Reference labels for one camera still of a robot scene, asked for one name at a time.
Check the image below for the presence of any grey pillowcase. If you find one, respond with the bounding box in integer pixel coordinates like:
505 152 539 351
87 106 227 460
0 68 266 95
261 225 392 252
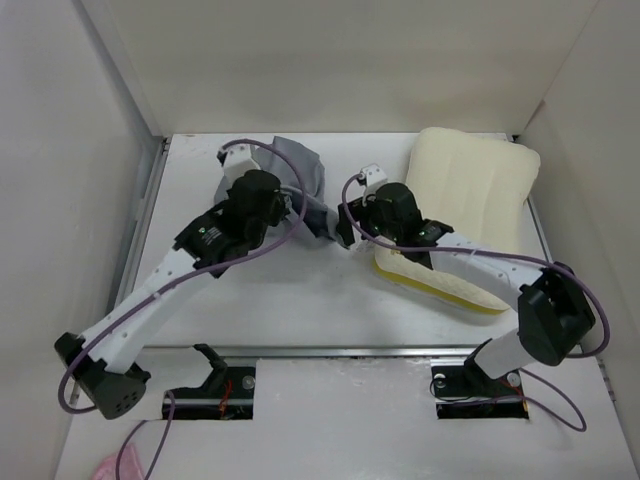
220 137 344 248

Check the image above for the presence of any cream yellow pillow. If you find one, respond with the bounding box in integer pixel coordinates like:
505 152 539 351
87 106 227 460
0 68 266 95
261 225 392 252
374 127 541 315

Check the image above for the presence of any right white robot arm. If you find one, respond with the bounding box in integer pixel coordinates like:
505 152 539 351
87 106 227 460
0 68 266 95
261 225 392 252
339 181 602 394

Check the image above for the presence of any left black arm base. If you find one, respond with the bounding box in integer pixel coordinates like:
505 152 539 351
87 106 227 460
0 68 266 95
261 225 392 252
161 344 256 421

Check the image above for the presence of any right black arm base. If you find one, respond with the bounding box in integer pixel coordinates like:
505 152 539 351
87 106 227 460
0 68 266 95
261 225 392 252
429 357 529 420

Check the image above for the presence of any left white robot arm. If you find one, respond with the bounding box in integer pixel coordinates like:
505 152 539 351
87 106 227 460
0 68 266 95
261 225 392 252
54 169 287 420

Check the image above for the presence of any pink cloth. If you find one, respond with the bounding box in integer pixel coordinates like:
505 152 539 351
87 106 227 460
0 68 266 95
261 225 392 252
91 444 145 480

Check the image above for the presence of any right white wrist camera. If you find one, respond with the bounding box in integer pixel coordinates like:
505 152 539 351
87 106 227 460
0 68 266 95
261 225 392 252
356 164 388 201

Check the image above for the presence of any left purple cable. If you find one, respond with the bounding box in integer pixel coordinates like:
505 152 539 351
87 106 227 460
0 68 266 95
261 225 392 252
58 139 309 480

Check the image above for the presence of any purple cable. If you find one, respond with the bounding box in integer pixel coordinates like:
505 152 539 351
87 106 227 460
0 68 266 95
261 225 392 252
341 172 612 434
58 139 309 480

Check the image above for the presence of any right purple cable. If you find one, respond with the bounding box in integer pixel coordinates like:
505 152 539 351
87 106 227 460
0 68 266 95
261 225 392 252
341 172 612 434

